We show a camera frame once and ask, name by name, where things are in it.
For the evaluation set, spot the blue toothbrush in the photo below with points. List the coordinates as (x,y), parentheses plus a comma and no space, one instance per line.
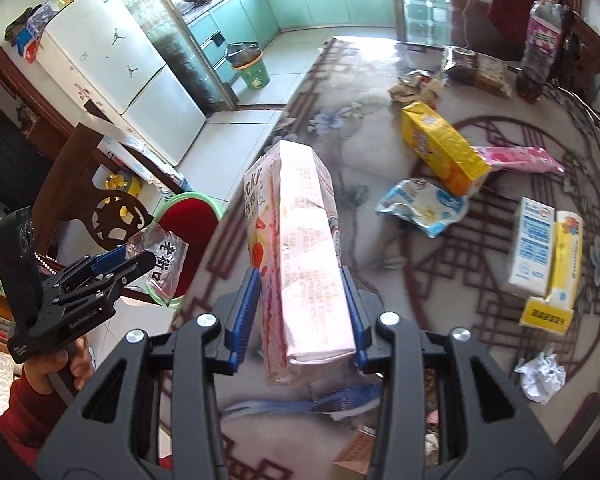
(300,405)

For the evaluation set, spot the black cabinet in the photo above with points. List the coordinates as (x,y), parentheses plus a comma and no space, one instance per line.
(5,160)

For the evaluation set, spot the pink plastic packet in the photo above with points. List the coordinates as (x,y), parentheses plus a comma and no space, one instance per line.
(520,157)

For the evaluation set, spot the teal kitchen cabinets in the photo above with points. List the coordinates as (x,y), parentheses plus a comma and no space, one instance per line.
(300,5)

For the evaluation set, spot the plastic bottle purple label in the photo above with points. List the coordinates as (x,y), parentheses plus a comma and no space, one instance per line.
(542,35)

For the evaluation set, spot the person's left forearm red sleeve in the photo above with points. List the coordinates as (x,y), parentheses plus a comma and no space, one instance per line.
(25,410)

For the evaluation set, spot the yellow toy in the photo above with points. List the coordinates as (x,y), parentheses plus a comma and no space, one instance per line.
(120,182)

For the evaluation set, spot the green kitchen bin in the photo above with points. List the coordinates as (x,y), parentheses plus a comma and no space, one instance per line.
(250,67)

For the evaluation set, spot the brown snack pack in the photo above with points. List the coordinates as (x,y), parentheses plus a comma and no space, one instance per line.
(472,67)

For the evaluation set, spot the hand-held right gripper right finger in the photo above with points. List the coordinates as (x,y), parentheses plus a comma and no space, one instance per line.
(354,317)

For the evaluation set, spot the orange paper packet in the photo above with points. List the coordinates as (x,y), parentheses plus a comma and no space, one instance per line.
(355,455)

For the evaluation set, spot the blue red box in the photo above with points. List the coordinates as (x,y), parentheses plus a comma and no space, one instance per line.
(27,42)

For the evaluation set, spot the pink carton box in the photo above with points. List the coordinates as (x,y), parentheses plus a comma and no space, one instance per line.
(300,260)

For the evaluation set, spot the red bin green rim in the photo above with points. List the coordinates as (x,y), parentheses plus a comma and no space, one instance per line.
(187,230)

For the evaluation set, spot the white refrigerator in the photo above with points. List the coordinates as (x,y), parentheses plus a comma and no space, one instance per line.
(105,70)

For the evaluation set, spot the plain wooden chair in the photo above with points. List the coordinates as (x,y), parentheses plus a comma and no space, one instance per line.
(585,50)

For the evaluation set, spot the crumpled white paper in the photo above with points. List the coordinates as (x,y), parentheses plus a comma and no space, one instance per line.
(542,375)

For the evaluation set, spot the white blue carton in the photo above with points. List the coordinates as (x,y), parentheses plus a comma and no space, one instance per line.
(530,247)

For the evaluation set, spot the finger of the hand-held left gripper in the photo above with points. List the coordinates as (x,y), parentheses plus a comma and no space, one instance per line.
(107,260)
(130,271)

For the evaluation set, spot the yellow tube box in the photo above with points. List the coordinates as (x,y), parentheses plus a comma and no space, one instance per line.
(562,270)

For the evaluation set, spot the crumpled beige wrapper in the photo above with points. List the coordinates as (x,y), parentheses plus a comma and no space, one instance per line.
(417,85)

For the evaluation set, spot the yellow cardboard box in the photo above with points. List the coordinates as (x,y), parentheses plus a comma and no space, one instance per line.
(442,145)

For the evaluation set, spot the clear plastic wrapper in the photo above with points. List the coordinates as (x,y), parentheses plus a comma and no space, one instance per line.
(165,265)

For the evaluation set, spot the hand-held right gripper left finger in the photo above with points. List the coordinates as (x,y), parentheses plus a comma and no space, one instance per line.
(245,310)

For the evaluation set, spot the carved dark wooden chair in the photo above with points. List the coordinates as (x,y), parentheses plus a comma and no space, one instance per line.
(80,160)

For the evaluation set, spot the blue white crumpled wrapper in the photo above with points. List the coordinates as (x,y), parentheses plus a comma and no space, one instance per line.
(420,205)

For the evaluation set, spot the person's left hand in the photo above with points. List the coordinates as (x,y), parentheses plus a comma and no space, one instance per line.
(55,370)

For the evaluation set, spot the long white cardboard box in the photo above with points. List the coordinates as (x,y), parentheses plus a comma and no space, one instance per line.
(125,140)

